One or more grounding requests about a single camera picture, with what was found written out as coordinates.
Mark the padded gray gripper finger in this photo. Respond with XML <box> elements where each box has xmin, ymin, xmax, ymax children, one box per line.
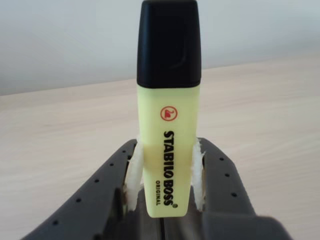
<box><xmin>191</xmin><ymin>136</ymin><xmax>293</xmax><ymax>240</ymax></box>
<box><xmin>19</xmin><ymin>136</ymin><xmax>145</xmax><ymax>240</ymax></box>

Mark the yellow Stabilo Boss highlighter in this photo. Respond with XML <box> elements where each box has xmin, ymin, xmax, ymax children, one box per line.
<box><xmin>136</xmin><ymin>0</ymin><xmax>203</xmax><ymax>218</ymax></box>

